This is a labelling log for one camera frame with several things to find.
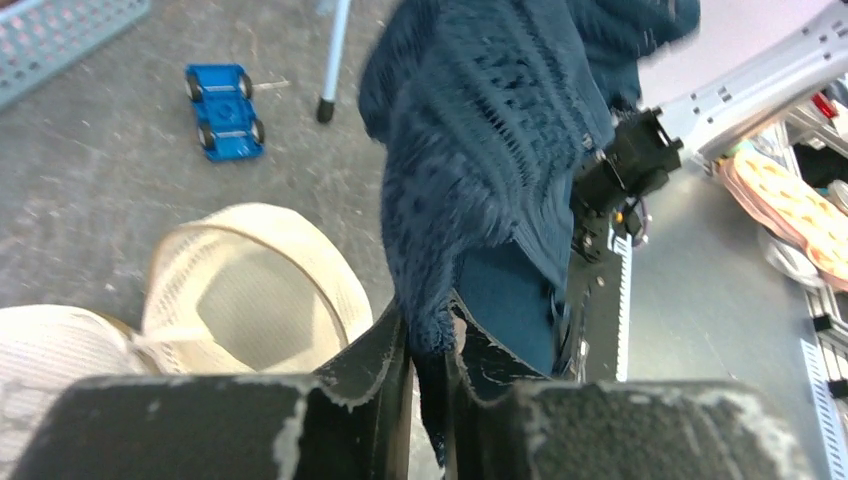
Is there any light blue cable rail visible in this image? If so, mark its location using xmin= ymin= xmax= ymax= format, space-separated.
xmin=611 ymin=234 xmax=633 ymax=382

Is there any blue tripod stand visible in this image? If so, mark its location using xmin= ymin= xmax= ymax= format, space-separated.
xmin=316 ymin=0 xmax=352 ymax=124

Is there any blue plastic basket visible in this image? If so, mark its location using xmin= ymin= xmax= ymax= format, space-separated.
xmin=1 ymin=0 xmax=151 ymax=108

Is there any blue toy car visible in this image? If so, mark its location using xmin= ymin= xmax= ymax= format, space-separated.
xmin=185 ymin=64 xmax=265 ymax=162

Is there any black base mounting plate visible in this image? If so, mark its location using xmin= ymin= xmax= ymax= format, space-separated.
xmin=564 ymin=224 xmax=621 ymax=383

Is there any white round tub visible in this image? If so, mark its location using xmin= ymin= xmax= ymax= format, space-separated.
xmin=1 ymin=203 xmax=374 ymax=478

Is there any navy blue lace bra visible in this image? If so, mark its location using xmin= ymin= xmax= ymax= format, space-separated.
xmin=358 ymin=1 xmax=701 ymax=463

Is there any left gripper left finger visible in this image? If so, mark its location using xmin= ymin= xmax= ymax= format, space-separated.
xmin=13 ymin=307 xmax=412 ymax=479

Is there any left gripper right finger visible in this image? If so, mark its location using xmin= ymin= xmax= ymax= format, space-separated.
xmin=445 ymin=324 xmax=815 ymax=479

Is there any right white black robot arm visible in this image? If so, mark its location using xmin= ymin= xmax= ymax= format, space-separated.
xmin=570 ymin=1 xmax=847 ymax=262

